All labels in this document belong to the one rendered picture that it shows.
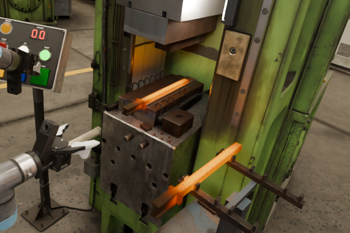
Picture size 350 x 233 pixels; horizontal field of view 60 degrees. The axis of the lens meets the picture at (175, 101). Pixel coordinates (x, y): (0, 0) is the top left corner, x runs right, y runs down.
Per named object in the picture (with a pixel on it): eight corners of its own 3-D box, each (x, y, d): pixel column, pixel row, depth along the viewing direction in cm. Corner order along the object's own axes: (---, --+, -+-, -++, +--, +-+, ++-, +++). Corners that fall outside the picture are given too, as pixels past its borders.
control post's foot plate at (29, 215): (41, 234, 178) (40, 223, 174) (18, 214, 188) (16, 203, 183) (71, 212, 195) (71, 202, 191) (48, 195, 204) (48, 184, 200)
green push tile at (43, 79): (45, 86, 132) (49, 69, 133) (29, 82, 133) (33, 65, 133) (47, 86, 134) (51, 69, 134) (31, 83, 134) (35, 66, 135)
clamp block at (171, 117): (177, 139, 122) (180, 125, 119) (160, 130, 126) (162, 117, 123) (192, 127, 132) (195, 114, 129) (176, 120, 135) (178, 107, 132)
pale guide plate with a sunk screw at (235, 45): (237, 81, 113) (248, 36, 106) (215, 73, 117) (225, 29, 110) (239, 79, 115) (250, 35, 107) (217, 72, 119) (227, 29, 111)
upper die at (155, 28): (164, 44, 112) (168, 18, 107) (123, 30, 120) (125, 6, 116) (215, 30, 144) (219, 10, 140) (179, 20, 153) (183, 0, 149)
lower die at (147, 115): (153, 127, 128) (155, 109, 124) (117, 109, 136) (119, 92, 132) (201, 96, 160) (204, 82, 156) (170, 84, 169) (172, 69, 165)
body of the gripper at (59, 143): (57, 153, 102) (23, 171, 92) (57, 132, 98) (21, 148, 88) (73, 164, 98) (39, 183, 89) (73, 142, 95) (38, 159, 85)
